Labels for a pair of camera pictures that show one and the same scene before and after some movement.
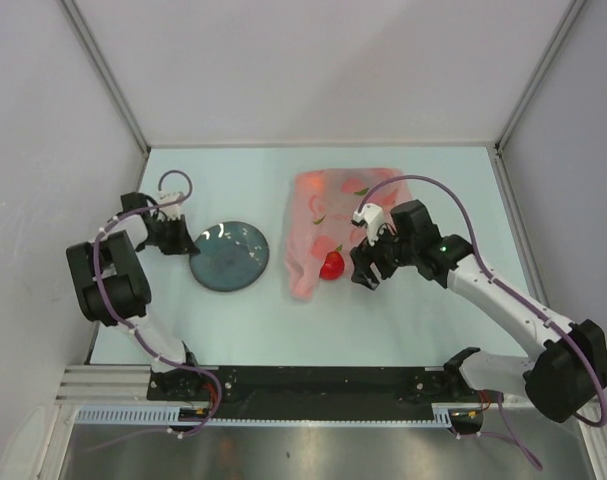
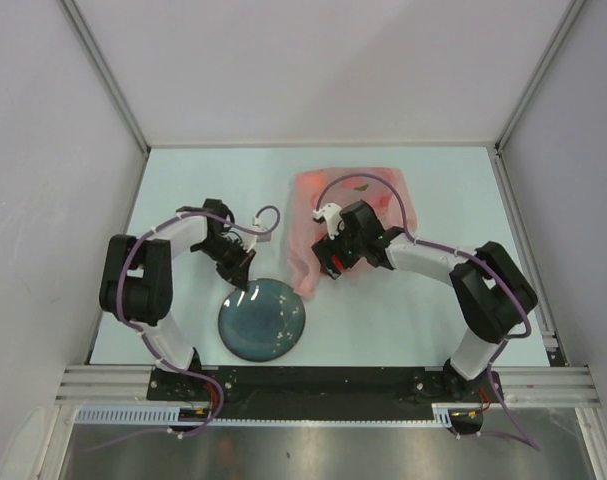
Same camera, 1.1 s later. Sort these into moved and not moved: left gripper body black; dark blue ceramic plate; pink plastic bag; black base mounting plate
Moved: left gripper body black; dark blue ceramic plate
Not moved: black base mounting plate; pink plastic bag
